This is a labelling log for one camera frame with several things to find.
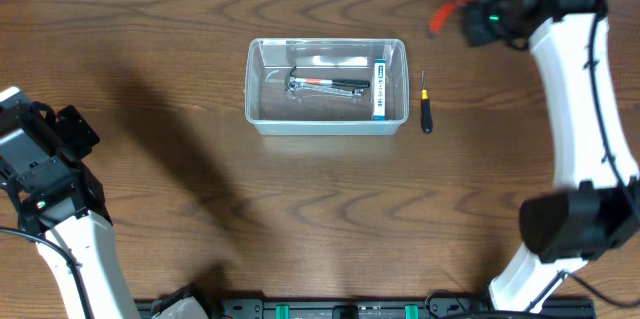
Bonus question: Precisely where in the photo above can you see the orange handled pliers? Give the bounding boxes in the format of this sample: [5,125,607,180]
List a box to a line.
[428,0,469,37]

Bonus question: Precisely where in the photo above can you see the black yellow screwdriver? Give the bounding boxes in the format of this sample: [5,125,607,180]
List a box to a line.
[420,71,433,134]

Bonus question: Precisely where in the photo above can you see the white blue small box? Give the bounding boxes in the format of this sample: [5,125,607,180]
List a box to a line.
[371,59,386,121]

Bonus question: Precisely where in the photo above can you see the silver double ended wrench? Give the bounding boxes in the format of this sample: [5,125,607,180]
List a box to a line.
[285,79,370,97]

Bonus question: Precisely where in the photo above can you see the black orange hammer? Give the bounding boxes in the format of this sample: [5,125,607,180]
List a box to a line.
[285,65,371,97]

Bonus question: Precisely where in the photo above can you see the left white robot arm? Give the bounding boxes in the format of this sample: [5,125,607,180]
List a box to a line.
[1,87,139,318]

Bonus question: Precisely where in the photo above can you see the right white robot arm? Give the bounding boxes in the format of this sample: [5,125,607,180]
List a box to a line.
[462,0,639,317]

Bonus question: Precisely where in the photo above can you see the clear plastic container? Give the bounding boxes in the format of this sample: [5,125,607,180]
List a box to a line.
[245,38,409,136]

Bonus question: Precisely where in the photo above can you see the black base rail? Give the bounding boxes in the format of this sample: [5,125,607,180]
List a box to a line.
[134,296,596,319]

